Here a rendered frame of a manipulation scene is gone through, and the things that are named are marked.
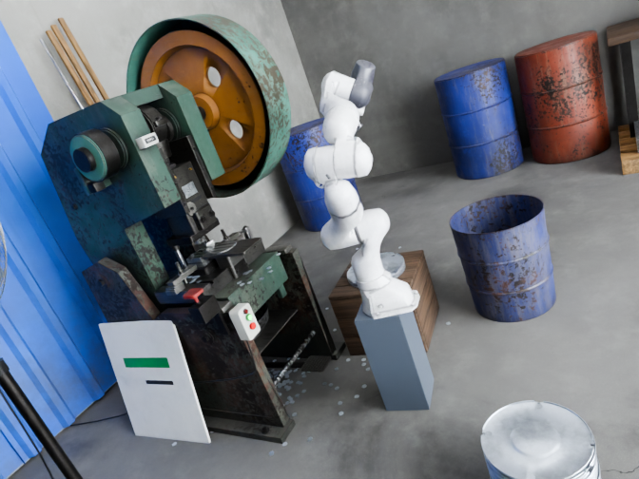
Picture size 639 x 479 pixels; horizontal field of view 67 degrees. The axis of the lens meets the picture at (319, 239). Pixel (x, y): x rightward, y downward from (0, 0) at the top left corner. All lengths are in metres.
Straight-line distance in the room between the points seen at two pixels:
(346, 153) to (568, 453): 1.02
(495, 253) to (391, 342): 0.66
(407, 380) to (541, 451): 0.64
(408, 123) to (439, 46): 0.79
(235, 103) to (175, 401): 1.39
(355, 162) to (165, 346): 1.26
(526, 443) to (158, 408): 1.65
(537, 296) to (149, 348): 1.77
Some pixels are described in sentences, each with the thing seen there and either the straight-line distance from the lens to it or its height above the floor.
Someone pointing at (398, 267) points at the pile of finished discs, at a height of 0.38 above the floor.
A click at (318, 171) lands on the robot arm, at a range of 1.51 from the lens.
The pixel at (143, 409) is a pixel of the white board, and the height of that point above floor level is 0.15.
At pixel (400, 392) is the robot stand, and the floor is 0.10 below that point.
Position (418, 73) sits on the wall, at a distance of 4.98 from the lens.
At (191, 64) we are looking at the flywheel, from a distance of 2.39.
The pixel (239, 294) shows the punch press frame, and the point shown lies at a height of 0.62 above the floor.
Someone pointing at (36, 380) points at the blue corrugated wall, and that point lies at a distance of 3.07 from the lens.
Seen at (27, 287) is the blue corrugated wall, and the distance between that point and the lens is 3.02.
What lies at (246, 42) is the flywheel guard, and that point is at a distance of 2.20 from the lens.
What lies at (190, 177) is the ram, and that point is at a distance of 2.13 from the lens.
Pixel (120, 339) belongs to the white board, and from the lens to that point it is 2.51.
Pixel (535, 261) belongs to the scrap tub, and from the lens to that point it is 2.32.
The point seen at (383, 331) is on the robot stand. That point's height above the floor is 0.39.
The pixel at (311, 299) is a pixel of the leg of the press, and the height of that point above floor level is 0.36.
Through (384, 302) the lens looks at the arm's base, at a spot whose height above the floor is 0.50.
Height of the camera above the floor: 1.39
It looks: 20 degrees down
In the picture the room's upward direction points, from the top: 20 degrees counter-clockwise
